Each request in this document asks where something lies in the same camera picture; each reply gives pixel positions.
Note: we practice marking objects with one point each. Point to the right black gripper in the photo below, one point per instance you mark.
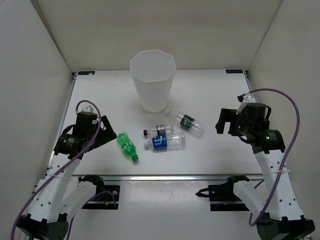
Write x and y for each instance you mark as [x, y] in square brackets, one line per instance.
[228, 115]

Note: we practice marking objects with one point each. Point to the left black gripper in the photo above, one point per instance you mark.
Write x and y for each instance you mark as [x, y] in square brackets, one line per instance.
[106, 135]

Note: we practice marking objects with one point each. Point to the green plastic soda bottle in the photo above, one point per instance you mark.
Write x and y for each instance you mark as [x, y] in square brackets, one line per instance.
[127, 146]

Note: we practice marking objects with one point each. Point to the clear bottle green label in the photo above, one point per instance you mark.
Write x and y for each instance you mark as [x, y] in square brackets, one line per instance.
[186, 122]

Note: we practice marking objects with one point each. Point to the clear bottle black label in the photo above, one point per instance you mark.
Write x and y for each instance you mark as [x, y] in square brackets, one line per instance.
[159, 130]

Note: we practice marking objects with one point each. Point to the clear bottle blue label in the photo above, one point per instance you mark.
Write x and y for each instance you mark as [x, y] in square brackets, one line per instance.
[173, 142]

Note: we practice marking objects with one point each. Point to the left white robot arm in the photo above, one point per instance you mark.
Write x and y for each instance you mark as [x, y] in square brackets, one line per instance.
[48, 214]

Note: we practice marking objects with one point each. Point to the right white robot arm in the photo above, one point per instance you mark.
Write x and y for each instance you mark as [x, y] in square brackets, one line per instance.
[279, 217]

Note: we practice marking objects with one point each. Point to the white octagonal plastic bin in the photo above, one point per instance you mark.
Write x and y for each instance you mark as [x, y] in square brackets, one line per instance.
[153, 72]

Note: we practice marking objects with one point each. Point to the right black corner label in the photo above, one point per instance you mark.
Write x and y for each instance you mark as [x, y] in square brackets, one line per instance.
[234, 71]

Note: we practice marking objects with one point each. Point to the black corner label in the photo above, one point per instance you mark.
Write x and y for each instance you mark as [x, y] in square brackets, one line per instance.
[86, 73]
[234, 71]

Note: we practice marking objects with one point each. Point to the left black corner label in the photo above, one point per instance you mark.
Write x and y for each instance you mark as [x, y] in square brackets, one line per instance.
[86, 73]

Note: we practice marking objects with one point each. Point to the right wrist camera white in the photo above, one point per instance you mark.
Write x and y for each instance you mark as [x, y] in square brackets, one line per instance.
[245, 99]

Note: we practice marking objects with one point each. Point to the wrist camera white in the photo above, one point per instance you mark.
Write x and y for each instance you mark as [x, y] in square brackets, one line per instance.
[86, 108]
[245, 99]

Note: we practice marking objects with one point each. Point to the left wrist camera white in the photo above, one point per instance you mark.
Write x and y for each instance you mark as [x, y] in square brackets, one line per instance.
[86, 108]

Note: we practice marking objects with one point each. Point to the aluminium table edge rail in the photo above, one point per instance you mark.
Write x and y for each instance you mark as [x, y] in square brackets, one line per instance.
[167, 178]

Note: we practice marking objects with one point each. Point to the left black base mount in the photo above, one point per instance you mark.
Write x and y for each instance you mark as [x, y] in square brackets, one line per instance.
[107, 198]

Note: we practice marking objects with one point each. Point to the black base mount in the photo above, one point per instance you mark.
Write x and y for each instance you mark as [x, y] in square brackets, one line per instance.
[107, 198]
[222, 198]

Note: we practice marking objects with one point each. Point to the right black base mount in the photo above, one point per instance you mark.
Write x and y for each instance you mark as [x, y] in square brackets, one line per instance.
[222, 198]

